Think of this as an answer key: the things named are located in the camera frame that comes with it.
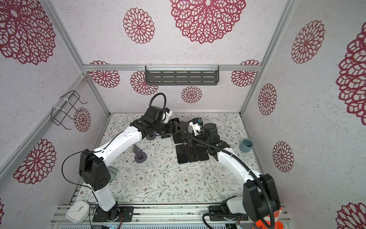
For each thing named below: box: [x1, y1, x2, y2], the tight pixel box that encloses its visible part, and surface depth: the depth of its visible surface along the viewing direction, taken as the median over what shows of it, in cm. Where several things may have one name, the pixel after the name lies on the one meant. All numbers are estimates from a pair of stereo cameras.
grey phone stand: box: [132, 144, 148, 164], surface depth 96 cm
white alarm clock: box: [65, 200, 90, 224], surface depth 74 cm
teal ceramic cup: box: [239, 138, 255, 153], surface depth 97 cm
